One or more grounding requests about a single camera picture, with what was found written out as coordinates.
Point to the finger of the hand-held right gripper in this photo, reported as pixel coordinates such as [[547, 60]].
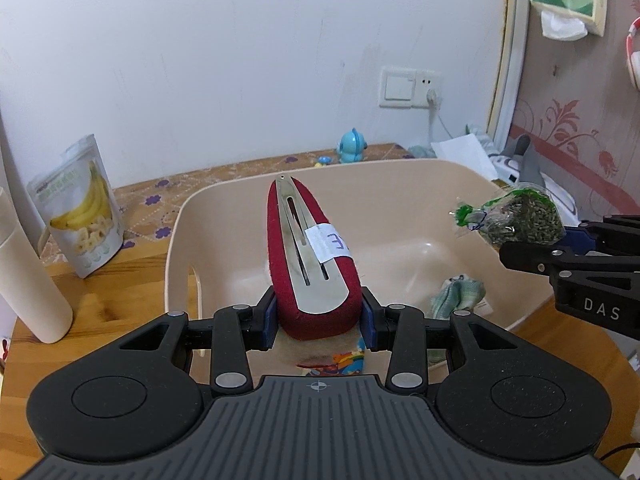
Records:
[[530, 255], [605, 227]]

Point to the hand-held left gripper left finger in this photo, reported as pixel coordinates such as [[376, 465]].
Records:
[[266, 320]]

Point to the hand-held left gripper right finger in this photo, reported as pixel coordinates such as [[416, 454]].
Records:
[[366, 320]]

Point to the clear bag of dried herbs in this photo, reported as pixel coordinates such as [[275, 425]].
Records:
[[525, 220]]

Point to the red felt hair clip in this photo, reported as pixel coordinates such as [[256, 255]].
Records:
[[320, 325]]

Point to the cartoon print tissue packet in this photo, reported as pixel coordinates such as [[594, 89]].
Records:
[[330, 362]]

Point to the green striped cloth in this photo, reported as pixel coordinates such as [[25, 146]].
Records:
[[460, 295]]

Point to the beige plastic storage bin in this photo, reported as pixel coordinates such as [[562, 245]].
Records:
[[390, 220]]

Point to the small white device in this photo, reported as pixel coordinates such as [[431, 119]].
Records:
[[505, 167]]

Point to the grey and white handheld appliance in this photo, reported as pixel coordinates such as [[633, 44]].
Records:
[[522, 157]]

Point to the pink floral patterned panel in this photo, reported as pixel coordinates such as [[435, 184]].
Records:
[[590, 125]]

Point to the white paper sheet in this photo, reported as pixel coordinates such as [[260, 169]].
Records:
[[465, 155]]

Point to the brown floral tablecloth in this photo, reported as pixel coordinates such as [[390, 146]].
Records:
[[165, 195]]

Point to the blue toy figure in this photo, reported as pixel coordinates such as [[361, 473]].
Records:
[[352, 146]]

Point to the banana chips pouch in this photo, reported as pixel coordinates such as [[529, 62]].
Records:
[[80, 210]]

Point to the white insulated bottle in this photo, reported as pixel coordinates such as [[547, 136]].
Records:
[[30, 280]]

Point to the white wall switch socket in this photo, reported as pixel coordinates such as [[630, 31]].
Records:
[[397, 87]]

